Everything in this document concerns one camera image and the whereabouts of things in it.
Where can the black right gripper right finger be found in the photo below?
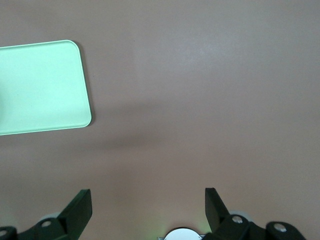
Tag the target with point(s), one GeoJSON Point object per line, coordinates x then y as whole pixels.
{"type": "Point", "coordinates": [217, 217]}

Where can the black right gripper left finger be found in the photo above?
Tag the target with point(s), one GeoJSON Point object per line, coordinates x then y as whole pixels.
{"type": "Point", "coordinates": [72, 217]}

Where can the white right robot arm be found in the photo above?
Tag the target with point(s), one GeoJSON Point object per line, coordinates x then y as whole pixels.
{"type": "Point", "coordinates": [182, 235]}

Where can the brown table mat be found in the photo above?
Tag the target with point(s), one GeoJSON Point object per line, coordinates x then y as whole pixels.
{"type": "Point", "coordinates": [200, 100]}

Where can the light green rectangular tray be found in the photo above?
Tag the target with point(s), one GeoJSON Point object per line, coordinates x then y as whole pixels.
{"type": "Point", "coordinates": [42, 87]}

